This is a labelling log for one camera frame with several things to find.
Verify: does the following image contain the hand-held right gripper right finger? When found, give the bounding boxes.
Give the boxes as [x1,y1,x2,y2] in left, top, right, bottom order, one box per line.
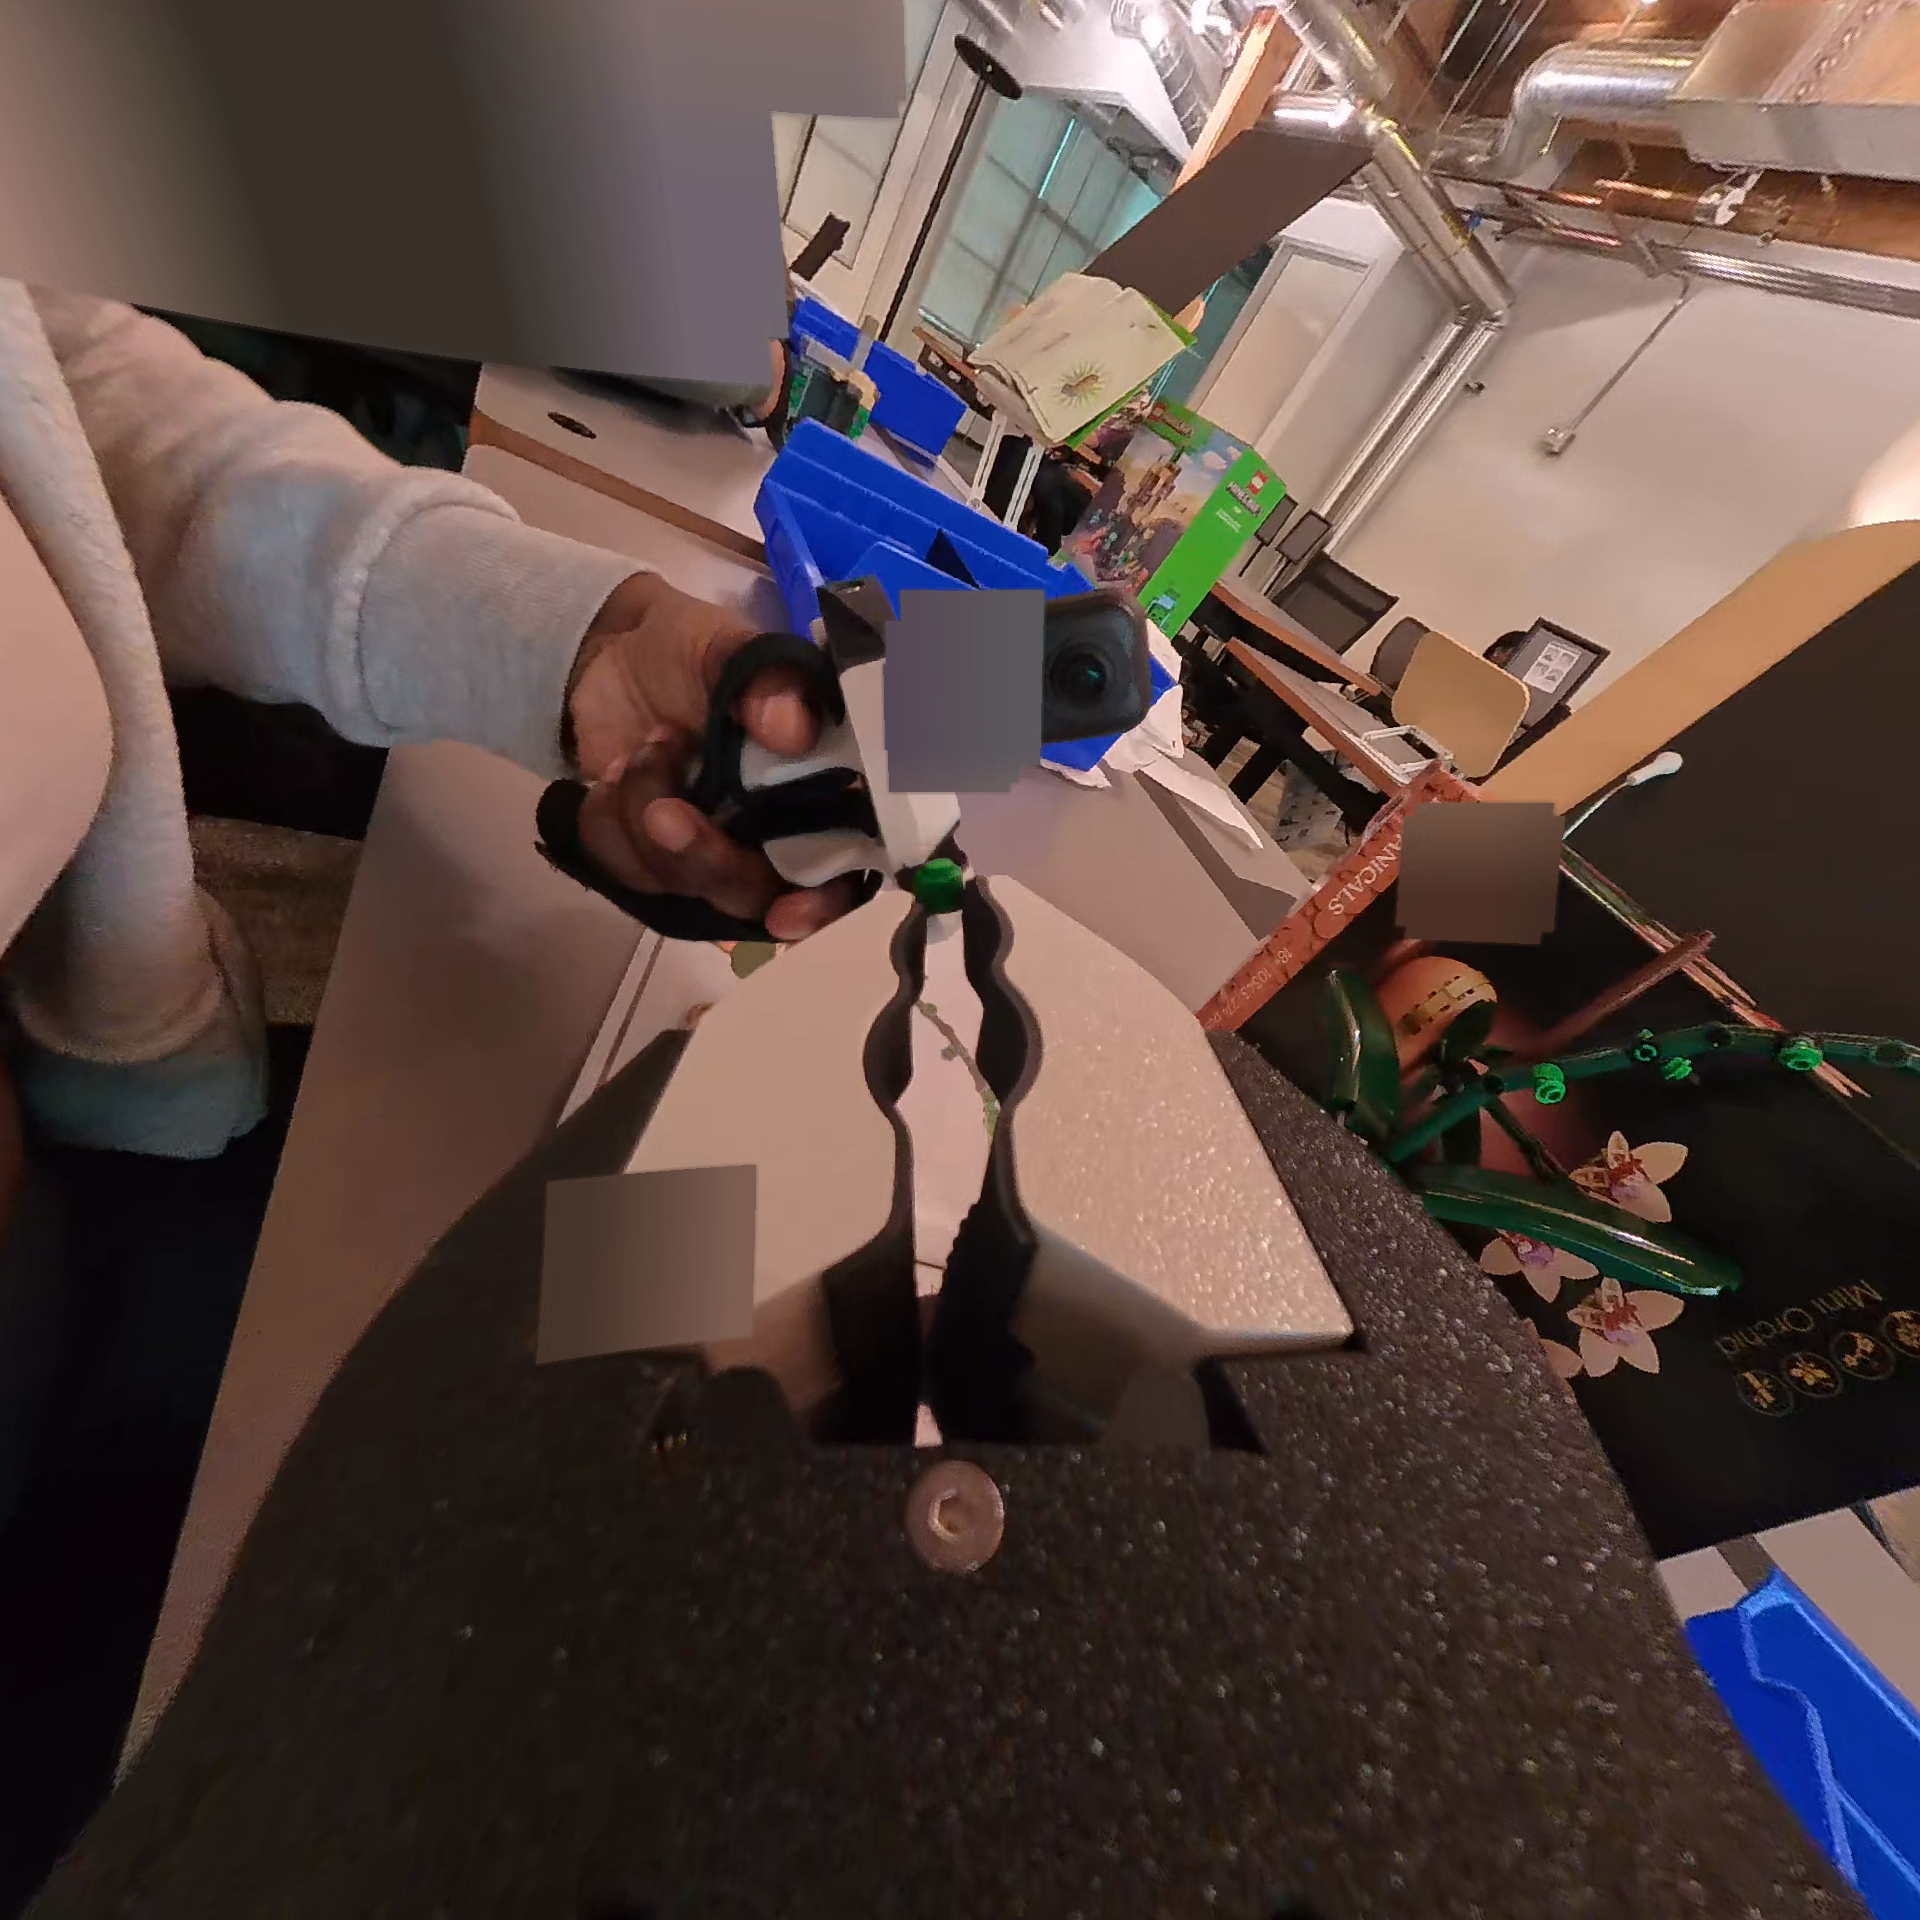
[927,882,1364,1445]

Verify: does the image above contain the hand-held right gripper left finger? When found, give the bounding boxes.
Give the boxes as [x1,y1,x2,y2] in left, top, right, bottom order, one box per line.
[616,901,924,1445]

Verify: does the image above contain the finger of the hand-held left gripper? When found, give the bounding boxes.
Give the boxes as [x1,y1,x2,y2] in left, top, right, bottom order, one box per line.
[882,791,974,941]

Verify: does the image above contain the person's left forearm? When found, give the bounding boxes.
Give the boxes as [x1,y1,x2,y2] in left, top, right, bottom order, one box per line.
[0,275,663,1163]

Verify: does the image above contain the grey desk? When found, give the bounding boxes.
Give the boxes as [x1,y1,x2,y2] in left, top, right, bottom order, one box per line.
[119,359,1315,1777]

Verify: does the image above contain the person's left hand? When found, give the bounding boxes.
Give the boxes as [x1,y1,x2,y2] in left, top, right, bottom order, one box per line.
[560,568,886,939]

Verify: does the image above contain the torn white paper bag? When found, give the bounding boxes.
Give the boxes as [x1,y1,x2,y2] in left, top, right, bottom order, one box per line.
[1043,701,1274,854]

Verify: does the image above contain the green toy set box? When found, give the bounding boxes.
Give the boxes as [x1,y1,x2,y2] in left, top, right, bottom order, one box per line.
[1050,393,1292,640]

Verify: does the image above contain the black office chair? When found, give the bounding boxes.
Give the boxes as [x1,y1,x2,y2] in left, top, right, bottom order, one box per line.
[1271,550,1402,654]

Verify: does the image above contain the blue plastic bin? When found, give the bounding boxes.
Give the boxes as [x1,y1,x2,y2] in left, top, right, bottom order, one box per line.
[757,415,1186,735]
[1679,1563,1920,1920]
[786,293,972,451]

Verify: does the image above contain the open paper booklet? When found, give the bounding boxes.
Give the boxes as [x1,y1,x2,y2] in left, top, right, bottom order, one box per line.
[967,269,1200,447]

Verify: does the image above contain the tan chair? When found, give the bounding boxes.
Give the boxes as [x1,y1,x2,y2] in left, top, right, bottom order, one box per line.
[1388,626,1535,783]

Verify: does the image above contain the framed picture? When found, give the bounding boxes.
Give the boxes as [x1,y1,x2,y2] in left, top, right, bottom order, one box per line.
[1498,615,1611,711]

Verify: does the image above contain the dark flat board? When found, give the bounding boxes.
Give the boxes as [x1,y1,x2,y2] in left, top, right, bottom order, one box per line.
[1077,122,1378,298]

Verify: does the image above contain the black floor lamp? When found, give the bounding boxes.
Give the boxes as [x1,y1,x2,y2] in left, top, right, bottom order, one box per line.
[882,35,1023,349]

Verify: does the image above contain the wooden partition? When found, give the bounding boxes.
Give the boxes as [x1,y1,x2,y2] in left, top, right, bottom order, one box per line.
[1477,515,1920,840]

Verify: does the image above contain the black orchid set box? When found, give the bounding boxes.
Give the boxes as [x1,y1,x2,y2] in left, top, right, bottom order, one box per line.
[1200,561,1920,1560]

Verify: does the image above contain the person's dark pants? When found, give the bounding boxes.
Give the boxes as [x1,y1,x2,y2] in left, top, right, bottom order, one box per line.
[0,1034,320,1854]

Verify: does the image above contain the silver ventilation duct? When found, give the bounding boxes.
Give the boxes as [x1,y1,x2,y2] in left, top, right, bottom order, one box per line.
[1288,0,1920,318]

